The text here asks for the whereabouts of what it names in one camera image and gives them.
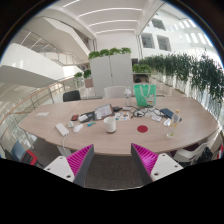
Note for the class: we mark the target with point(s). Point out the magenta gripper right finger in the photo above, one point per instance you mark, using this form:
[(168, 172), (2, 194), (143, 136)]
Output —
[(153, 166)]

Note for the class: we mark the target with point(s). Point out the dark blue notebook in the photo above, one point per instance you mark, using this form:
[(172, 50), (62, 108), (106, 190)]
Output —
[(168, 113)]

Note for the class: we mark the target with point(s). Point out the white chair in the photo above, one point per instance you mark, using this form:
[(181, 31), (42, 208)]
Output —
[(114, 92)]

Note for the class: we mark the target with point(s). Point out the white paper sheet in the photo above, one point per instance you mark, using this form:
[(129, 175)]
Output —
[(42, 114)]

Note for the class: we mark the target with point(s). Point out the red round coaster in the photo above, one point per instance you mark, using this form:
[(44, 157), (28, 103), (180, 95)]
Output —
[(142, 128)]

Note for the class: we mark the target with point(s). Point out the red blue chair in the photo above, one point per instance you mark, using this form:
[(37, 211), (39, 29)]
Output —
[(20, 154)]

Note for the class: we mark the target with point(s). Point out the clear water bottle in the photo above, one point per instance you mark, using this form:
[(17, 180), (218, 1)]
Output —
[(128, 95)]

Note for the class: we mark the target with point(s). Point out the small red black device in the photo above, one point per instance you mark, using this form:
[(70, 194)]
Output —
[(74, 118)]

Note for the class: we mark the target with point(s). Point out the white computer mouse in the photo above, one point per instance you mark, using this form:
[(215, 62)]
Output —
[(77, 128)]

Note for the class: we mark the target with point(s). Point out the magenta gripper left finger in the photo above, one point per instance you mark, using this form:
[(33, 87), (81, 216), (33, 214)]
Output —
[(73, 167)]

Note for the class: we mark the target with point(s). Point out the black office chair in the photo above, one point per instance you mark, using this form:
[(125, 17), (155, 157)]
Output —
[(71, 96)]

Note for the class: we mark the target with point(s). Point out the white power adapter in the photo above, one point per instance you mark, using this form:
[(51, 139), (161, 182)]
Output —
[(62, 129)]

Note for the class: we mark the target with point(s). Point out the white paper cup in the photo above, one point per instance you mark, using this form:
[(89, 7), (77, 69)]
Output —
[(110, 124)]

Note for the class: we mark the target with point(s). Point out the clear plastic bottle yellow liquid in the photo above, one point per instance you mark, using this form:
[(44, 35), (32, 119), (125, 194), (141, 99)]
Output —
[(173, 124)]

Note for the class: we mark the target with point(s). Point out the green tote bag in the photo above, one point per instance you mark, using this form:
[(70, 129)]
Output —
[(145, 94)]

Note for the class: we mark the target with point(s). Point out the white cabinet with plants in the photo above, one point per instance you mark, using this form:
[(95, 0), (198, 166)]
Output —
[(110, 67)]

